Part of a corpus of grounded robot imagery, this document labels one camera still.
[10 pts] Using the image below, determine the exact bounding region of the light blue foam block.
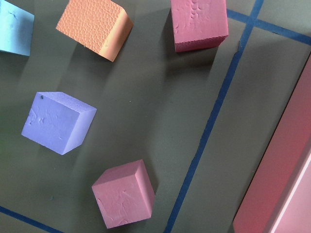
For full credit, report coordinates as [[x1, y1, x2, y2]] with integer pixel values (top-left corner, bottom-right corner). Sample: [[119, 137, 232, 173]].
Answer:
[[0, 0, 35, 56]]

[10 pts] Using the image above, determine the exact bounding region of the dark pink foam block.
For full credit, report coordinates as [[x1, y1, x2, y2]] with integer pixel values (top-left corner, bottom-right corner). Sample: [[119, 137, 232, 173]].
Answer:
[[92, 160, 155, 229]]

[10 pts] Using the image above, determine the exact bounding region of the purple foam block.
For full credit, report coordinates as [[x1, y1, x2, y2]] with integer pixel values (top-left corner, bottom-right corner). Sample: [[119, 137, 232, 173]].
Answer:
[[21, 92, 97, 155]]

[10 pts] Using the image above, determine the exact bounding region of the orange foam block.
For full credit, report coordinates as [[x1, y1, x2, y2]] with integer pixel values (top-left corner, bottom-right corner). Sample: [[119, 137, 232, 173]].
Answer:
[[56, 0, 133, 62]]

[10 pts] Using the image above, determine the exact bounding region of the red plastic bin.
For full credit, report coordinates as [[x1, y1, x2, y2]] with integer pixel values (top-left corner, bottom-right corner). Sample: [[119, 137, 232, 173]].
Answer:
[[233, 61, 311, 233]]

